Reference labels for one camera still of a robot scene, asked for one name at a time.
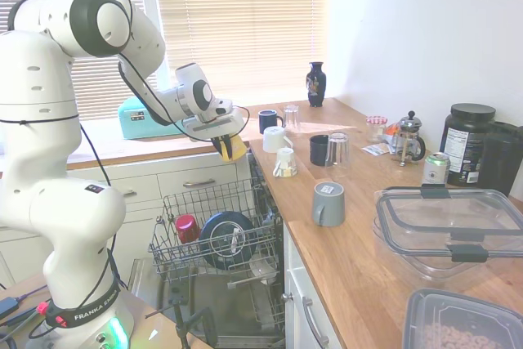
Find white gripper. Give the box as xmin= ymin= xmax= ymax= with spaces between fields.
xmin=181 ymin=110 xmax=245 ymax=159

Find yellow ceramic mug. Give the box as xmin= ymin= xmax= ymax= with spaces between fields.
xmin=218 ymin=132 xmax=249 ymax=163

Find navy blue mug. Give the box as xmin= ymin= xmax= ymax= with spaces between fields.
xmin=257 ymin=110 xmax=285 ymax=135

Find plain white mug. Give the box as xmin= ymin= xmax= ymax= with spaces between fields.
xmin=261 ymin=125 xmax=295 ymax=154

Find white patterned mug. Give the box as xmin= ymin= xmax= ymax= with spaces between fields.
xmin=272 ymin=146 xmax=299 ymax=180

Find red speckled enamel mug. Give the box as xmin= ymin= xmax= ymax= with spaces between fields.
xmin=175 ymin=214 xmax=202 ymax=244

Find black mug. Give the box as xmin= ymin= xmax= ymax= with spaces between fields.
xmin=308 ymin=134 xmax=331 ymax=167

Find grey mug with label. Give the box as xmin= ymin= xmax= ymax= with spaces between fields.
xmin=311 ymin=181 xmax=346 ymax=228

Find white dishwasher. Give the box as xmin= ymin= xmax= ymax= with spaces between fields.
xmin=127 ymin=148 xmax=288 ymax=349

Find white cabinet under counter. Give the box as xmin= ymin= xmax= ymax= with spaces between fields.
xmin=281 ymin=221 xmax=349 ymax=349

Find white cabinet with drawers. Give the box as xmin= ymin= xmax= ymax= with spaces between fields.
xmin=0 ymin=150 xmax=251 ymax=284

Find small clear drinking glass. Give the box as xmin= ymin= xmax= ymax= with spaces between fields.
xmin=282 ymin=104 xmax=302 ymax=135

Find dark blue ceramic plate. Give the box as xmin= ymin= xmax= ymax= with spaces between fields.
xmin=199 ymin=211 xmax=259 ymax=272

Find teal bread box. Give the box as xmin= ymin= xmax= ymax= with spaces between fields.
xmin=118 ymin=95 xmax=194 ymax=141

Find dark blue painted vase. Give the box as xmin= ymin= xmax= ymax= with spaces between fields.
xmin=306 ymin=61 xmax=329 ymax=109

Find large clear glass tumbler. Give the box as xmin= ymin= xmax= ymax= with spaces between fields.
xmin=324 ymin=132 xmax=352 ymax=170

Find wide wooden window blind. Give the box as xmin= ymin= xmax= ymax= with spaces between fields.
xmin=152 ymin=0 xmax=330 ymax=97

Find white paper packet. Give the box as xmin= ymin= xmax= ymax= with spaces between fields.
xmin=360 ymin=143 xmax=390 ymax=157

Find glass jar red checked lid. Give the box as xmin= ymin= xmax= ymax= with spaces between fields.
xmin=365 ymin=115 xmax=389 ymax=144

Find orange snack packet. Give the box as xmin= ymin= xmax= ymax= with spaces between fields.
xmin=382 ymin=123 xmax=404 ymax=150

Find glass french press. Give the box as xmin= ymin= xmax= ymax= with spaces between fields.
xmin=390 ymin=110 xmax=427 ymax=168

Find white green drink can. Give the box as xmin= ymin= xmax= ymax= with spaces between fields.
xmin=422 ymin=151 xmax=452 ymax=187

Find clear container with clip lid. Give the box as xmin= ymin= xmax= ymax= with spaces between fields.
xmin=372 ymin=186 xmax=523 ymax=281

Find black protein powder tub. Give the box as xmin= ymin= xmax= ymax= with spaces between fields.
xmin=440 ymin=103 xmax=497 ymax=187

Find black jug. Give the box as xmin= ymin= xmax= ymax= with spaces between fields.
xmin=476 ymin=120 xmax=523 ymax=199

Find plastic container with food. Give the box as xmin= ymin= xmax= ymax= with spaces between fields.
xmin=401 ymin=288 xmax=523 ymax=349

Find grey wire upper dishwasher rack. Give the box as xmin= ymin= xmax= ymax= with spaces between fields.
xmin=147 ymin=178 xmax=285 ymax=283

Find grey wire dishwasher rack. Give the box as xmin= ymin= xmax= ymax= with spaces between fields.
xmin=226 ymin=271 xmax=287 ymax=338
xmin=147 ymin=178 xmax=285 ymax=283

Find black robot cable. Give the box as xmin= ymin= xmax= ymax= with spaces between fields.
xmin=0 ymin=0 xmax=251 ymax=349

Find grey wire lower dishwasher rack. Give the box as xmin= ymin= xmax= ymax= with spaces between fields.
xmin=226 ymin=271 xmax=287 ymax=338

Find black camera stand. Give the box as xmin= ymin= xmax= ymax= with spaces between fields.
xmin=144 ymin=283 xmax=218 ymax=349

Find metal cabinet bar handle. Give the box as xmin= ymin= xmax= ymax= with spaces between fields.
xmin=301 ymin=297 xmax=330 ymax=347

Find blue cable plug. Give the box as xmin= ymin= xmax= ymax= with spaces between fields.
xmin=0 ymin=298 xmax=21 ymax=317

